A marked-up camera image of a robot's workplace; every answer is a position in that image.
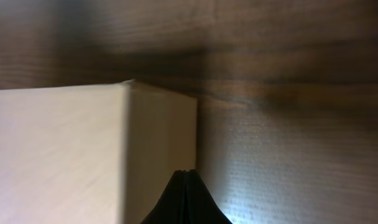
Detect cardboard box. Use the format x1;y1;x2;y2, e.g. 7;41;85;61
0;80;197;224

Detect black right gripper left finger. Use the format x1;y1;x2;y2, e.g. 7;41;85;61
141;170;187;224

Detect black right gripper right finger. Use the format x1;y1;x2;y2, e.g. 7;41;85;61
186;170;231;224

